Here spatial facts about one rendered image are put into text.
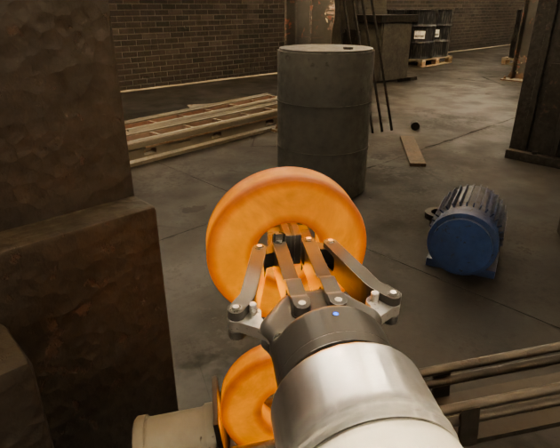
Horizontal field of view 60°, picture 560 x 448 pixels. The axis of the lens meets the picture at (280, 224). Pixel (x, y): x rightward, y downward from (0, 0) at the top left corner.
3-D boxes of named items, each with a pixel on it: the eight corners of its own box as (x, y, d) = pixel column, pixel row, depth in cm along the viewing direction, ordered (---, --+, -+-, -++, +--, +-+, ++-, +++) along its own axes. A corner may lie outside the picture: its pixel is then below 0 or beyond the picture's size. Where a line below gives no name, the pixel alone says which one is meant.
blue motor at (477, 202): (418, 277, 217) (428, 206, 203) (440, 229, 263) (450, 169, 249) (492, 294, 204) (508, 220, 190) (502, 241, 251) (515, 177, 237)
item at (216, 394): (225, 441, 61) (211, 375, 57) (230, 440, 61) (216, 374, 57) (228, 495, 54) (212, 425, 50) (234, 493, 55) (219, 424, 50)
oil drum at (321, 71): (258, 186, 327) (255, 44, 290) (317, 167, 364) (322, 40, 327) (324, 211, 287) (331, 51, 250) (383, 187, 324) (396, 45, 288)
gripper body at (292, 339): (272, 446, 30) (255, 344, 38) (404, 428, 31) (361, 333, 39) (271, 351, 26) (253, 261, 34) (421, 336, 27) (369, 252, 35)
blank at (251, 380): (271, 456, 61) (273, 481, 58) (193, 381, 55) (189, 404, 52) (378, 398, 58) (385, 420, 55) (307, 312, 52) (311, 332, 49)
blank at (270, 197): (188, 180, 44) (188, 195, 41) (353, 150, 46) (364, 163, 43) (220, 314, 52) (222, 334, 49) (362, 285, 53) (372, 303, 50)
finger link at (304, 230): (304, 251, 41) (338, 249, 42) (293, 224, 46) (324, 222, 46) (304, 266, 42) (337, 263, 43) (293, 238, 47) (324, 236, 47)
